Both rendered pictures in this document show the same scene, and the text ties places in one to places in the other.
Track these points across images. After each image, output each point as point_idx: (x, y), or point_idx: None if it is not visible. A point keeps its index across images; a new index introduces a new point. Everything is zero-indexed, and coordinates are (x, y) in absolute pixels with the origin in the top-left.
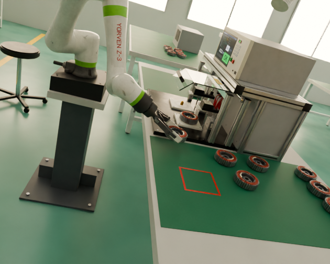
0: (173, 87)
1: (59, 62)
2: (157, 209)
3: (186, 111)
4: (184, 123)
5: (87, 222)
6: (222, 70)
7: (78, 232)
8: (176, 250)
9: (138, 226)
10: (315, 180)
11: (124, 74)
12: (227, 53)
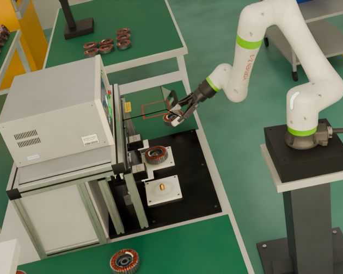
0: (173, 266)
1: (337, 128)
2: (184, 85)
3: (159, 156)
4: None
5: (257, 232)
6: (118, 106)
7: (259, 221)
8: (173, 76)
9: None
10: None
11: (225, 63)
12: (108, 103)
